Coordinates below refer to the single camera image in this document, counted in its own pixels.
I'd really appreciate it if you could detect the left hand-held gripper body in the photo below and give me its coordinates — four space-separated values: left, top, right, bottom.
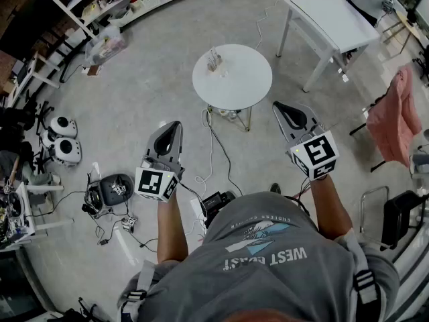
133 155 186 203

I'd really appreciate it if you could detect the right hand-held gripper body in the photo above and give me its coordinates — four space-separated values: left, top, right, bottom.
284 123 341 182

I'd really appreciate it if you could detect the person's left forearm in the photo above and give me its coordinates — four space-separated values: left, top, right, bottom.
156 192 189 265

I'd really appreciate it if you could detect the person's right forearm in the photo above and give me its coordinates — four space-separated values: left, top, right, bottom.
307 174 353 242

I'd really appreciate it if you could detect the open black equipment case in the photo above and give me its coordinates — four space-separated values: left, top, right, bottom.
81 172 135 219

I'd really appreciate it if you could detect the round white table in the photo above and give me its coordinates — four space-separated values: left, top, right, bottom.
192 44 273 132

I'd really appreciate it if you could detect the chrome tube chair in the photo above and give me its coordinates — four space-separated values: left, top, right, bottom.
359 185 392 235

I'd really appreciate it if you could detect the pink jacket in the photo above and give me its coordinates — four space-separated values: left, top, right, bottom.
365 64 423 164

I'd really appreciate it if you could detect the white pod-shaped device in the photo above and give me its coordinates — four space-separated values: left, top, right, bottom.
50 115 79 139
41 130 56 149
53 137 83 164

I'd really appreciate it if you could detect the wooden cutlery holder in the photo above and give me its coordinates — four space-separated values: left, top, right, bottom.
205 46 224 73

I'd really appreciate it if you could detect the white rectangular table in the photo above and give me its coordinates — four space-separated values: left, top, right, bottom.
275 0 381 93

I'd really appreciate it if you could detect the clear plastic storage bin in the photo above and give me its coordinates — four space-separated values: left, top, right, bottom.
83 25 130 68

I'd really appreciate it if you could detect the small white desk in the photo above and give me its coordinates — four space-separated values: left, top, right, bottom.
0 180 75 248

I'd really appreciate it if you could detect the grey printed T-shirt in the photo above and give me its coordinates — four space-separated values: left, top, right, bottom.
117 191 402 322

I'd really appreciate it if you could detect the white shelf unit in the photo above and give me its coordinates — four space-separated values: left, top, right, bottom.
0 0 216 91

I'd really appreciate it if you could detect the black floor cable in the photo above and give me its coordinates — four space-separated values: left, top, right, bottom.
206 111 243 196

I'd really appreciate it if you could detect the black chair frame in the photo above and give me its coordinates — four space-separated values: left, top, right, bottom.
349 92 389 173

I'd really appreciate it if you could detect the black waist recorder box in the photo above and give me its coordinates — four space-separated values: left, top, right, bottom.
202 190 236 228

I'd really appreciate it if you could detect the white floor cable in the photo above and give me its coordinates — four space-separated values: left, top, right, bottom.
255 0 286 52

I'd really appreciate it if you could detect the grey left shoulder strap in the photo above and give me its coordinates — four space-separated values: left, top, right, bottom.
117 260 156 319

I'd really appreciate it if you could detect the grey shoulder strap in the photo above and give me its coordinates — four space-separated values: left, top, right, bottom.
117 260 156 319
345 234 383 315

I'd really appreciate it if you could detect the grey right shoulder strap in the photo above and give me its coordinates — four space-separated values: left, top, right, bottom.
345 234 383 315

